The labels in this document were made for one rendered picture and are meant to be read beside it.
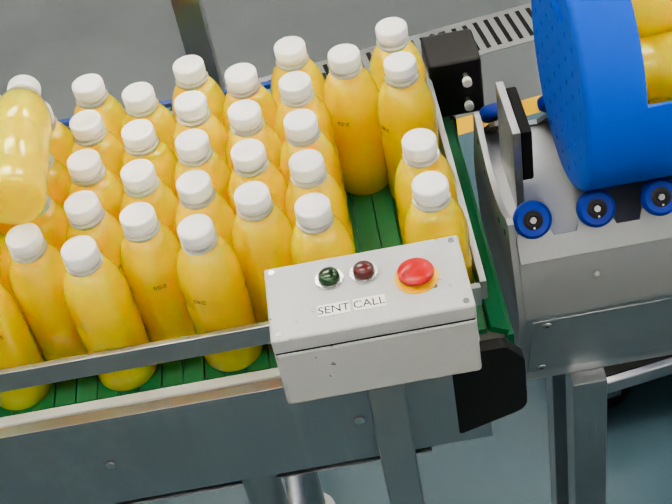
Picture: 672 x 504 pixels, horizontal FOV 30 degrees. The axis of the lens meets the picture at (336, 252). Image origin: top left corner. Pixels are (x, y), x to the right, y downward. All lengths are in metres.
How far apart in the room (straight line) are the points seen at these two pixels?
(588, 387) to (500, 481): 0.69
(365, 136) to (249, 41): 1.98
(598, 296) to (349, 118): 0.37
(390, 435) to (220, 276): 0.26
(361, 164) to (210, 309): 0.32
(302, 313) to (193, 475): 0.39
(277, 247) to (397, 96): 0.25
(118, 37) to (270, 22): 0.44
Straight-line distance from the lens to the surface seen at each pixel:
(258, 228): 1.36
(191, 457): 1.53
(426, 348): 1.24
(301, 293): 1.24
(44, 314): 1.43
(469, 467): 2.43
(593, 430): 1.83
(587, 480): 1.93
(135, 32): 3.68
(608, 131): 1.36
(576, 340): 1.65
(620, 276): 1.54
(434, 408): 1.50
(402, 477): 1.46
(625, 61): 1.35
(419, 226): 1.34
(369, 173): 1.60
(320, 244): 1.33
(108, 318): 1.39
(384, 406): 1.35
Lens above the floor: 2.00
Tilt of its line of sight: 45 degrees down
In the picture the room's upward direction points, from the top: 12 degrees counter-clockwise
